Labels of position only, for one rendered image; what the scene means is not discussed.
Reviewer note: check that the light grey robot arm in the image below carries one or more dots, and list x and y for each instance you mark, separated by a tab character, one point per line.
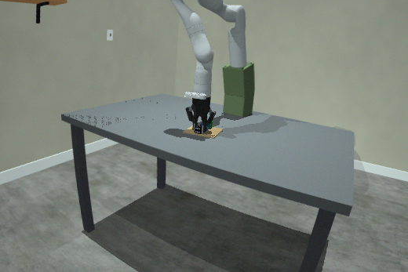
202	50

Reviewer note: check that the black die with white pips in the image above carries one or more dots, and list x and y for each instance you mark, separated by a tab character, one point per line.
198	129

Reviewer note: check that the beige square mat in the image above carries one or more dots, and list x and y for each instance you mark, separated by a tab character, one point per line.
211	133

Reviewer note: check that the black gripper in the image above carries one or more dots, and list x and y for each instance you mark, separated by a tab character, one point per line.
202	109

